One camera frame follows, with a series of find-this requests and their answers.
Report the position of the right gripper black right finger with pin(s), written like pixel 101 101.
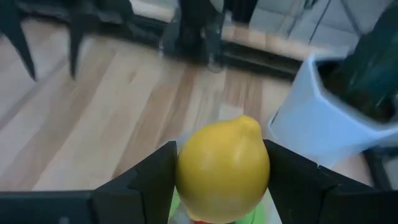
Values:
pixel 295 189

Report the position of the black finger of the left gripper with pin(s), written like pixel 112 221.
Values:
pixel 76 40
pixel 15 34

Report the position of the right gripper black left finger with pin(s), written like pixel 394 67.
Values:
pixel 149 196

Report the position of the green cactus plant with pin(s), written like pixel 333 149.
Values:
pixel 373 62

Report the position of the white faceted plant pot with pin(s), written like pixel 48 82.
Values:
pixel 311 130

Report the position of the clear plastic tupperware container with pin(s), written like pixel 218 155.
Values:
pixel 272 207

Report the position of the yellow toy lemon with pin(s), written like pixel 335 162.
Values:
pixel 222 171

